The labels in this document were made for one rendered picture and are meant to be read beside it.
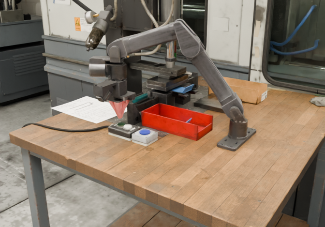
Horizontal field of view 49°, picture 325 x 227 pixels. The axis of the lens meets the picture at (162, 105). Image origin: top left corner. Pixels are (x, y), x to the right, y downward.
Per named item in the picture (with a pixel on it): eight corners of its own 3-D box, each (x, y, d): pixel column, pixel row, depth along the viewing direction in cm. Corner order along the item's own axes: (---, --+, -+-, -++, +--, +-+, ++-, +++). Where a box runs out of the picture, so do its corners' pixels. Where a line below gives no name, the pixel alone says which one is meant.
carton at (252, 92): (257, 106, 162) (258, 90, 159) (208, 97, 175) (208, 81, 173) (266, 98, 172) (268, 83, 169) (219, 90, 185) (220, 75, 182)
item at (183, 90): (185, 94, 149) (185, 87, 148) (156, 88, 157) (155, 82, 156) (194, 90, 154) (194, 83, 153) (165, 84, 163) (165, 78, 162)
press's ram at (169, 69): (168, 98, 148) (168, 26, 138) (120, 88, 162) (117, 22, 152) (190, 88, 162) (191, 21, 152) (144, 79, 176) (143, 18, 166)
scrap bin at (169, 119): (197, 141, 126) (197, 125, 124) (141, 125, 140) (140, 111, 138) (212, 129, 135) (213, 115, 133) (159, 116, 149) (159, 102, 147)
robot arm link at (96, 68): (87, 80, 122) (85, 45, 118) (95, 73, 130) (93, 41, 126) (120, 81, 121) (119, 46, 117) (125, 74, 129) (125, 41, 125)
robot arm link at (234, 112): (229, 107, 119) (246, 108, 119) (228, 98, 127) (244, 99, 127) (228, 124, 121) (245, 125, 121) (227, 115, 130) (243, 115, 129)
